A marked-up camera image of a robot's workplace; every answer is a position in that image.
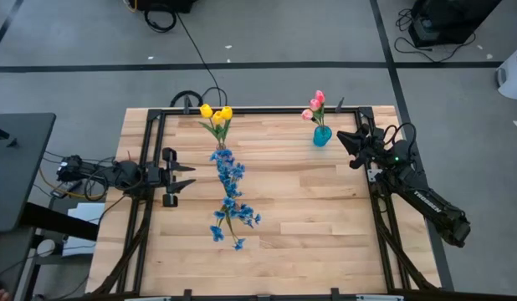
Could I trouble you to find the dark grey desk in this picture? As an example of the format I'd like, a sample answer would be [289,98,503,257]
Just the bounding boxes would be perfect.
[0,111,58,233]

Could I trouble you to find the long black floor cable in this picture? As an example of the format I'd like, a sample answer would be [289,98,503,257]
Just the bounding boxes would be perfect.
[176,12,224,108]

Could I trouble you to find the black desk support bar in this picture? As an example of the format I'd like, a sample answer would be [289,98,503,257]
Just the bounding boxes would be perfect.
[19,202,100,242]

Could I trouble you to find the teal glass vase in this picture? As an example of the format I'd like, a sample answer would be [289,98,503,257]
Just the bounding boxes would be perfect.
[312,124,334,148]

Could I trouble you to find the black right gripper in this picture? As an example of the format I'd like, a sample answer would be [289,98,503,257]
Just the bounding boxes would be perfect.
[335,122,389,171]

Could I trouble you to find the yellow artificial tulip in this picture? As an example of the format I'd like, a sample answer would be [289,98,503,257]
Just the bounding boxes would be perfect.
[211,110,226,147]
[218,105,234,147]
[199,103,224,148]

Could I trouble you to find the black metal table frame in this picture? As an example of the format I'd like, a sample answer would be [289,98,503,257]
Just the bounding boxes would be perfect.
[90,105,443,301]

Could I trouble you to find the large black box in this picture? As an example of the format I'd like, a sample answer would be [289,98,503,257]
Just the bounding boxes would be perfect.
[407,0,503,48]

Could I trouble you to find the white round disc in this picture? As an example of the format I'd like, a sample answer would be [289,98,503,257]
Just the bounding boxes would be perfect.
[35,238,56,258]

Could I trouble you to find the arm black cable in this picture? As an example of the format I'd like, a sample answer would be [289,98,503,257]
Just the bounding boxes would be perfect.
[83,167,113,202]
[382,121,417,152]

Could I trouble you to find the black equipment case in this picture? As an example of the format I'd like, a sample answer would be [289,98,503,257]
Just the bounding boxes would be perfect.
[128,0,200,13]

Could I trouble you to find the yellow cable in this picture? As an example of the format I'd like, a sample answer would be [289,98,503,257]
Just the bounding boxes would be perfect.
[38,166,107,200]

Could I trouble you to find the coiled black cable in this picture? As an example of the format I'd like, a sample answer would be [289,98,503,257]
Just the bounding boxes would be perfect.
[142,8,178,34]

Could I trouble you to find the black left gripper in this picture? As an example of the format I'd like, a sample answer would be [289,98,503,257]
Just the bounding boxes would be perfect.
[146,146,197,209]

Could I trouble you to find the tangled black floor cables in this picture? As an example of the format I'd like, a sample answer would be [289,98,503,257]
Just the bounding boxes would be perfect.
[393,8,478,64]

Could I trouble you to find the white container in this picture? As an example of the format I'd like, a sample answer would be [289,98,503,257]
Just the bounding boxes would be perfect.
[494,40,517,101]

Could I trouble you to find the black looped cables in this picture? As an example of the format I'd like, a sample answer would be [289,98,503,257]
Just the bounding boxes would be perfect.
[169,86,229,109]

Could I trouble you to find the white flat panel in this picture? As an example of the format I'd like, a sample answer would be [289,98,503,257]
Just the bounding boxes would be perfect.
[61,202,105,257]

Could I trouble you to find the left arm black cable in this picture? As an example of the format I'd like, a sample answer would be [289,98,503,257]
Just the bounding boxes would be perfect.
[83,167,113,202]

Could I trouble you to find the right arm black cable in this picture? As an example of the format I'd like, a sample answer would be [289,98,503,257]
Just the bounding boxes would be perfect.
[382,121,417,152]

